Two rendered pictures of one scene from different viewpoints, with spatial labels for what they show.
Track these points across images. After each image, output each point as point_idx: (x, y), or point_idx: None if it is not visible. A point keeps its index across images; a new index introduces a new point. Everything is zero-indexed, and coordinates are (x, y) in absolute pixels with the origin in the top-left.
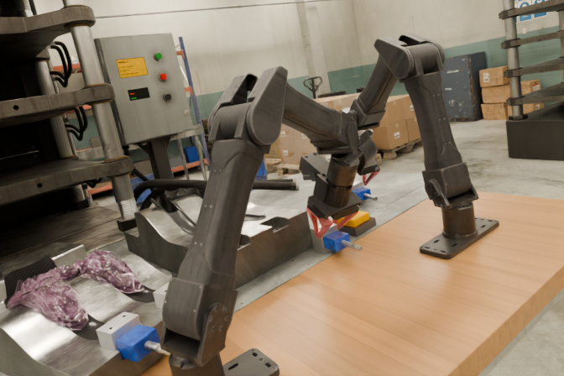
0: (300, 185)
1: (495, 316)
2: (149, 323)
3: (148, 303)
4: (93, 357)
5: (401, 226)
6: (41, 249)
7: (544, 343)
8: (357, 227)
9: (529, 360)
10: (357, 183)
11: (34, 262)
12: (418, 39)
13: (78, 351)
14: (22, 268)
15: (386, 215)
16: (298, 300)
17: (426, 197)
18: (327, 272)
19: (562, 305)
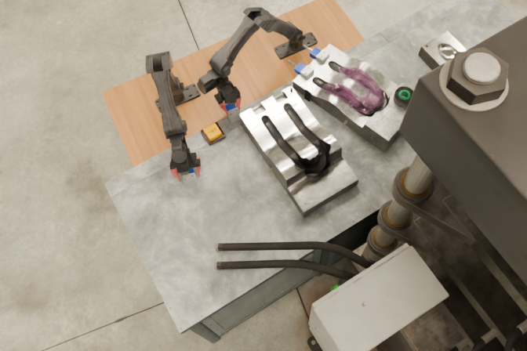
0: (212, 260)
1: (206, 49)
2: (314, 63)
3: (318, 76)
4: (329, 52)
5: (190, 125)
6: (392, 132)
7: (88, 262)
8: (215, 122)
9: (110, 252)
10: (186, 175)
11: (384, 112)
12: (150, 60)
13: (336, 56)
14: (387, 105)
15: (189, 142)
16: (259, 81)
17: (154, 156)
18: (242, 97)
19: (38, 295)
